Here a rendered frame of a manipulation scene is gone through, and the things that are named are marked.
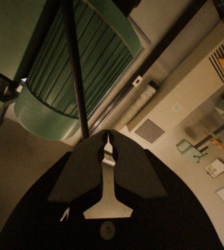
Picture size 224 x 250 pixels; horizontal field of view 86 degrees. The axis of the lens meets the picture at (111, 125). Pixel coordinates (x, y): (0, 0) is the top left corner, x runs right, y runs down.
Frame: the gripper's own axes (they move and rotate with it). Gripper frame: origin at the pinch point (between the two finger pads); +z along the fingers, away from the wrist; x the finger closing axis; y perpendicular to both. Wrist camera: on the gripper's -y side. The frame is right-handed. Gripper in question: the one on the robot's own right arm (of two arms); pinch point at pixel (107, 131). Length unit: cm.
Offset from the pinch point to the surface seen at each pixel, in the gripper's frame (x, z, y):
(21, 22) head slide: -14.2, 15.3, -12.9
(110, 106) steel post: 2, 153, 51
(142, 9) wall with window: 38, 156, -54
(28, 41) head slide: -14.1, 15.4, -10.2
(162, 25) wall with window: 63, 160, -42
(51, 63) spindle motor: -10.7, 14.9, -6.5
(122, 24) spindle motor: 2.9, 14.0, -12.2
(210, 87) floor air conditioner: 129, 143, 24
